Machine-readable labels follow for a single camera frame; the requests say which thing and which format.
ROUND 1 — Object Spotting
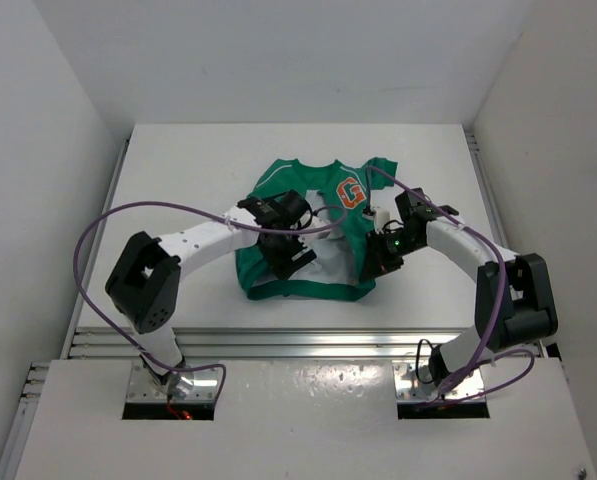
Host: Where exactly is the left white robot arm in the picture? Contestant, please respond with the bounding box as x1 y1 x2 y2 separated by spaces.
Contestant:
105 190 328 392

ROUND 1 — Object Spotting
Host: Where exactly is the aluminium right side rail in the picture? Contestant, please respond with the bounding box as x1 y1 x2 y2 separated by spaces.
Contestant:
464 131 511 249

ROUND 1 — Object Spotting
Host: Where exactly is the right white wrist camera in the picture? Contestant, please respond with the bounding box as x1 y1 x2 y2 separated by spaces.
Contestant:
363 207 391 234

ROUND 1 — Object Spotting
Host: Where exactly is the aluminium left side rail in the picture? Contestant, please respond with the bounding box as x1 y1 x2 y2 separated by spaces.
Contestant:
0 135 129 471

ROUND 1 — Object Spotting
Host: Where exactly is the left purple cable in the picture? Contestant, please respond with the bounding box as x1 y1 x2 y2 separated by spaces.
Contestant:
73 199 349 404

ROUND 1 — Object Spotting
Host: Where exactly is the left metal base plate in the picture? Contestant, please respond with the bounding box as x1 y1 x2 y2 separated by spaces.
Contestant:
126 361 220 404

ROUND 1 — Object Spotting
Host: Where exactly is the purple cable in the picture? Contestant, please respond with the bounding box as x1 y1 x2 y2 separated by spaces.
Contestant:
73 199 349 404
363 165 536 406

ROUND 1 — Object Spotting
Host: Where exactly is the metal base plate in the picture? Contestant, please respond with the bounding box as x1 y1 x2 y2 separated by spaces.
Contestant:
392 359 487 406
126 361 220 404

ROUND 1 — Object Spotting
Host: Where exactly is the aluminium front rail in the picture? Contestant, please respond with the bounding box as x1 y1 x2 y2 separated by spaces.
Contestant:
63 327 463 360

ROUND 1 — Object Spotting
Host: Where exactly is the green jacket with orange G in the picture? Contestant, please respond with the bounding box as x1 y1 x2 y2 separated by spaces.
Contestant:
235 157 398 302

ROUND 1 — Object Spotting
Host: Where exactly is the black base cable right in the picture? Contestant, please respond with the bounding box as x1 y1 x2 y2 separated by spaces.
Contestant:
414 337 449 389

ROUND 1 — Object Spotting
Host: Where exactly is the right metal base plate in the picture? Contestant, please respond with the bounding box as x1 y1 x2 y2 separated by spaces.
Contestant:
392 359 487 406

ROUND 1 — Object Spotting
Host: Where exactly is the aluminium rail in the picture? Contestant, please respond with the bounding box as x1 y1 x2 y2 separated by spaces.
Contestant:
464 131 511 249
63 327 463 360
0 135 129 471

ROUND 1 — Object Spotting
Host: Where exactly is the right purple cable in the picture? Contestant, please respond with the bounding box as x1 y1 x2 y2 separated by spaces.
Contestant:
363 165 536 406

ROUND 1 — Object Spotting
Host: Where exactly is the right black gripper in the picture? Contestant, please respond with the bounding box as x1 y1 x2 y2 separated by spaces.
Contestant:
361 229 424 282

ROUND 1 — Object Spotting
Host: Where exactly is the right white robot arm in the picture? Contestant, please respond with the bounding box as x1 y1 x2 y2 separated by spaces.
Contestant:
360 189 559 394

